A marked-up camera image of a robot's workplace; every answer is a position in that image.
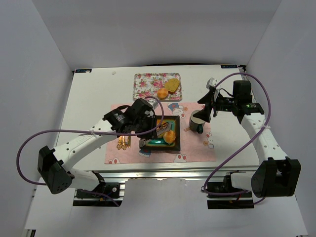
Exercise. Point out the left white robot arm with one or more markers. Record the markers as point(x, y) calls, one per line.
point(56, 165)

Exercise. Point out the pink cartoon placemat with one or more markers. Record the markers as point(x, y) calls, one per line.
point(194, 147)

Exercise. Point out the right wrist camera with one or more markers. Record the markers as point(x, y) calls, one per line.
point(212, 82)

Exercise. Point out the gold fork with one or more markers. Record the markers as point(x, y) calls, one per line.
point(121, 145)

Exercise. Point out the aluminium table frame rail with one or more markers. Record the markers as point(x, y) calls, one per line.
point(156, 170)

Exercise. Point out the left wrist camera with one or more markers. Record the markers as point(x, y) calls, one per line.
point(154, 103)

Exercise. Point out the brown bread slice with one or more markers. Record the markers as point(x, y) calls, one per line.
point(171, 85)

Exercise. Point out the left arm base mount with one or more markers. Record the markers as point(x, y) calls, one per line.
point(109, 196)

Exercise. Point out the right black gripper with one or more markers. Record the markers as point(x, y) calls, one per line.
point(212, 104)

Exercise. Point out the orange donut bread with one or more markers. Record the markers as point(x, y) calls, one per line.
point(162, 124)

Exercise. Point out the round bun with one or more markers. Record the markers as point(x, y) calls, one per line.
point(169, 137)
point(162, 93)

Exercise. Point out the silver metal tongs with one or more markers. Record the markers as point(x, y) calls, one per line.
point(161, 132)

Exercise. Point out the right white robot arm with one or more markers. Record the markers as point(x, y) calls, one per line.
point(277, 174)

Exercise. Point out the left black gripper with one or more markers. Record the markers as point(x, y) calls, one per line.
point(150, 129)

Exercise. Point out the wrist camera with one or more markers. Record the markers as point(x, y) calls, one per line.
point(212, 82)
point(154, 103)

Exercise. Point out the gold knife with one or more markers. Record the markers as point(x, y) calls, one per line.
point(129, 141)

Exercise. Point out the dark green mug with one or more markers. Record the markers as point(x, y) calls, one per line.
point(196, 124)

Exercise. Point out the floral rectangular tray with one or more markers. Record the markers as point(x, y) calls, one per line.
point(147, 84)

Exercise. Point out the black teal square plate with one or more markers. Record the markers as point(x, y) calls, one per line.
point(161, 145)

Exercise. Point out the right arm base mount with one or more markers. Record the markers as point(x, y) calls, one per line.
point(225, 196)

